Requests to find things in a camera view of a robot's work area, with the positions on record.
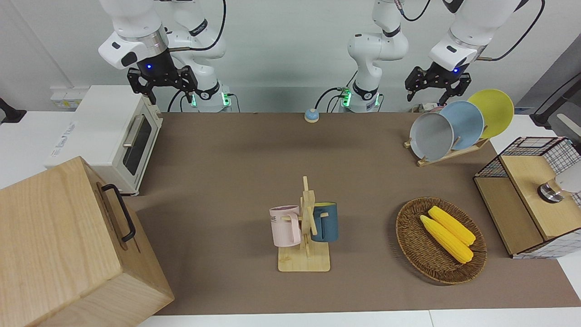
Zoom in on black left base cables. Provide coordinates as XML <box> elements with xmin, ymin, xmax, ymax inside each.
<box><xmin>315</xmin><ymin>70</ymin><xmax>359</xmax><ymax>113</ymax></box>

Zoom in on wire grid wooden shelf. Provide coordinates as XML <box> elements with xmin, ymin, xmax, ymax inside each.
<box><xmin>473</xmin><ymin>136</ymin><xmax>581</xmax><ymax>259</ymax></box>

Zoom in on yellow plate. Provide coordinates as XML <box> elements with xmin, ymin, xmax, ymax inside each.
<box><xmin>468</xmin><ymin>89</ymin><xmax>515</xmax><ymax>139</ymax></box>

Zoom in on black box handle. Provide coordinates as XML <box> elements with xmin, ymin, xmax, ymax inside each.
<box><xmin>101</xmin><ymin>183</ymin><xmax>136</xmax><ymax>243</ymax></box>

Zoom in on light blue plate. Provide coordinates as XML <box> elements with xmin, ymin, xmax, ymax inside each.
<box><xmin>439</xmin><ymin>101</ymin><xmax>484</xmax><ymax>150</ymax></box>

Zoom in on wooden mug tree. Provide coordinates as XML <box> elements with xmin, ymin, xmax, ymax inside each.
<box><xmin>278</xmin><ymin>176</ymin><xmax>331</xmax><ymax>273</ymax></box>

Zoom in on light wooden box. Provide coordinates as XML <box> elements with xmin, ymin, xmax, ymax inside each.
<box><xmin>0</xmin><ymin>156</ymin><xmax>175</xmax><ymax>327</ymax></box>

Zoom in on dark blue mug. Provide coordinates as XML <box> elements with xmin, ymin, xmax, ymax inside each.
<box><xmin>310</xmin><ymin>202</ymin><xmax>339</xmax><ymax>243</ymax></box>

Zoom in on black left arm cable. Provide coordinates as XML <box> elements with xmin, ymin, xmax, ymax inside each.
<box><xmin>481</xmin><ymin>0</ymin><xmax>545</xmax><ymax>62</ymax></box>

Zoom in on pink mug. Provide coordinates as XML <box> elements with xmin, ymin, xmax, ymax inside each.
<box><xmin>269</xmin><ymin>205</ymin><xmax>302</xmax><ymax>248</ymax></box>

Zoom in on white toaster oven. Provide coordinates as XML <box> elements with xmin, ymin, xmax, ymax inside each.
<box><xmin>44</xmin><ymin>85</ymin><xmax>163</xmax><ymax>196</ymax></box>

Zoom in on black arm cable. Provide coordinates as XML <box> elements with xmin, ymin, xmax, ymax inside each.
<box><xmin>481</xmin><ymin>0</ymin><xmax>545</xmax><ymax>62</ymax></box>
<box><xmin>168</xmin><ymin>0</ymin><xmax>226</xmax><ymax>51</ymax></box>

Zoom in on wooden plate rack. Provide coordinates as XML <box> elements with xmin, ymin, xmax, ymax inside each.
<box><xmin>404</xmin><ymin>136</ymin><xmax>490</xmax><ymax>167</ymax></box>

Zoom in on yellow corn cob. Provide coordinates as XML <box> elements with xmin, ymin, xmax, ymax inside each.
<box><xmin>428</xmin><ymin>206</ymin><xmax>476</xmax><ymax>247</ymax></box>
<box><xmin>420</xmin><ymin>215</ymin><xmax>474</xmax><ymax>264</ymax></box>

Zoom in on black clamp mount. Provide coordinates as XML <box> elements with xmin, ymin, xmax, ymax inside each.
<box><xmin>0</xmin><ymin>98</ymin><xmax>26</xmax><ymax>124</ymax></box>

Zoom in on brown table mat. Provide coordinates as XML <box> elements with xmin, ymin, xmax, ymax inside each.
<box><xmin>136</xmin><ymin>112</ymin><xmax>581</xmax><ymax>316</ymax></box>

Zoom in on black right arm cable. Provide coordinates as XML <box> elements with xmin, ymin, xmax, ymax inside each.
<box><xmin>168</xmin><ymin>0</ymin><xmax>226</xmax><ymax>51</ymax></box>

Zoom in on gray plate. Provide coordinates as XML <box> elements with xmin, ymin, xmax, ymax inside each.
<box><xmin>409</xmin><ymin>112</ymin><xmax>454</xmax><ymax>162</ymax></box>

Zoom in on brown wicker basket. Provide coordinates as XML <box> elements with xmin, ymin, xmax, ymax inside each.
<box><xmin>396</xmin><ymin>197</ymin><xmax>487</xmax><ymax>285</ymax></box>

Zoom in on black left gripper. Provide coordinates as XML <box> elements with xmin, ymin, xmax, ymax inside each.
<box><xmin>405</xmin><ymin>61</ymin><xmax>472</xmax><ymax>106</ymax></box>

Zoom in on white cylinder grinder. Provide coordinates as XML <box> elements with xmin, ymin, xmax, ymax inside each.
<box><xmin>538</xmin><ymin>161</ymin><xmax>581</xmax><ymax>203</ymax></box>

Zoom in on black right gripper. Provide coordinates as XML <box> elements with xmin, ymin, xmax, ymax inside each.
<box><xmin>127</xmin><ymin>48</ymin><xmax>199</xmax><ymax>106</ymax></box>

